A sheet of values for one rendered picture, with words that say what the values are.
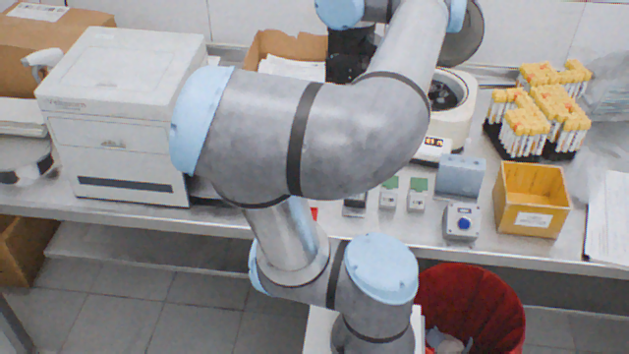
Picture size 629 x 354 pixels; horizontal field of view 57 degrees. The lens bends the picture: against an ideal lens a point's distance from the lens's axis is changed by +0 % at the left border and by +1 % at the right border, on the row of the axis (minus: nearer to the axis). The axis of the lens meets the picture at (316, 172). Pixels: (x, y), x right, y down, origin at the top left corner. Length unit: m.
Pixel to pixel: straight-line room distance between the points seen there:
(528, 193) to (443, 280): 0.52
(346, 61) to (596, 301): 1.34
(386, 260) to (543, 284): 1.23
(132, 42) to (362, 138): 0.92
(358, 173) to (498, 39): 1.26
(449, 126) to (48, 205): 0.96
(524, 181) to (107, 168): 0.94
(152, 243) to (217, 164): 1.58
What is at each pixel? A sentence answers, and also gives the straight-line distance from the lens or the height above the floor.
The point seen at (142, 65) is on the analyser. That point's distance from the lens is 1.29.
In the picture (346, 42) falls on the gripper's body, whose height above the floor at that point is 1.30.
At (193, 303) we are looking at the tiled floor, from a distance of 2.27.
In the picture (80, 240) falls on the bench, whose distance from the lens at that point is 2.21.
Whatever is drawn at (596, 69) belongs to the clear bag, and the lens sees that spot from 1.74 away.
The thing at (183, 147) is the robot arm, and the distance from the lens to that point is 0.57.
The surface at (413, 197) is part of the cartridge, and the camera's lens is 1.31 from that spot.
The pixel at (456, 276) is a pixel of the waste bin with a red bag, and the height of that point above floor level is 0.40.
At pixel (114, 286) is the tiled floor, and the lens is 2.39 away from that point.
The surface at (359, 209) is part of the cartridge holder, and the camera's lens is 1.31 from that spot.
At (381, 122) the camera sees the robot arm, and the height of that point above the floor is 1.52.
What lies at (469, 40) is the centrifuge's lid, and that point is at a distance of 1.65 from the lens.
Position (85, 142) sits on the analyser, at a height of 1.05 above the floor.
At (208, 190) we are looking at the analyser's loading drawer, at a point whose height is 0.91.
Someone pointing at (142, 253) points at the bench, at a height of 0.27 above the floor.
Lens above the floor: 1.84
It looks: 43 degrees down
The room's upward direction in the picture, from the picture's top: 1 degrees clockwise
